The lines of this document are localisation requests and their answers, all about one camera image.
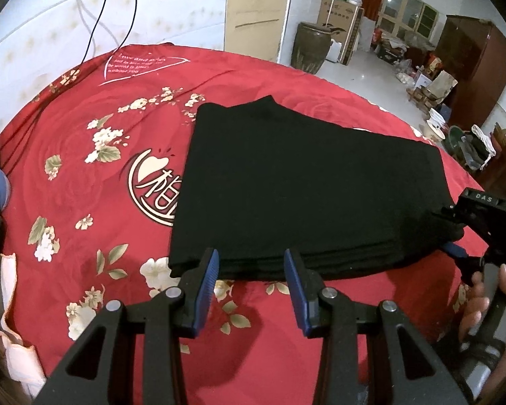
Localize black cable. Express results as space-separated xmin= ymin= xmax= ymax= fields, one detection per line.
xmin=79 ymin=0 xmax=110 ymax=67
xmin=117 ymin=0 xmax=138 ymax=48

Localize brown cardboard panel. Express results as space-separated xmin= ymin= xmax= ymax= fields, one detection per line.
xmin=223 ymin=0 xmax=296 ymax=64

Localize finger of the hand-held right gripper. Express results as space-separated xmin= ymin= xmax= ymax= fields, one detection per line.
xmin=430 ymin=205 xmax=465 ymax=225
xmin=441 ymin=240 xmax=487 ymax=290

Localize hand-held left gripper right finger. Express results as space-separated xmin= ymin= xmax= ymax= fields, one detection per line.
xmin=283 ymin=248 xmax=469 ymax=405

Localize pink white cloth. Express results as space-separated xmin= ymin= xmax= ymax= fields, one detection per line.
xmin=0 ymin=253 xmax=47 ymax=393

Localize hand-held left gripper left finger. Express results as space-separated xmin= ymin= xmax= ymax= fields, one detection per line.
xmin=31 ymin=248 xmax=221 ymax=405

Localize dark green basin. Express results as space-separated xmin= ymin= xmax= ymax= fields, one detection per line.
xmin=445 ymin=126 xmax=473 ymax=157

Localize black pants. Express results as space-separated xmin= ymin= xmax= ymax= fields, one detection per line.
xmin=168 ymin=96 xmax=467 ymax=282

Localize white patterned bowl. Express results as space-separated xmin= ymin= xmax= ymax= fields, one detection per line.
xmin=424 ymin=120 xmax=447 ymax=141

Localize white leaning board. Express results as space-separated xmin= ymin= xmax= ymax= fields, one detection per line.
xmin=356 ymin=17 xmax=376 ymax=53

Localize dark wooden cabinet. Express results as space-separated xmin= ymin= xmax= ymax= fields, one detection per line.
xmin=434 ymin=15 xmax=506 ymax=131

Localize red floral blanket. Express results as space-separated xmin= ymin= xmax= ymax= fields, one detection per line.
xmin=0 ymin=42 xmax=490 ymax=389

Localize brown ceramic jar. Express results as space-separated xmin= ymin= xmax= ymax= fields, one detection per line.
xmin=291 ymin=22 xmax=332 ymax=74

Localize window with wooden frame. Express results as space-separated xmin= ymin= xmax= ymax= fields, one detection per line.
xmin=379 ymin=0 xmax=439 ymax=38

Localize large cardboard box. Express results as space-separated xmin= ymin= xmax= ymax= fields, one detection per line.
xmin=316 ymin=0 xmax=363 ymax=66

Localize brown cardboard piece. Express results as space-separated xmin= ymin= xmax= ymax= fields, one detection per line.
xmin=430 ymin=70 xmax=458 ymax=104

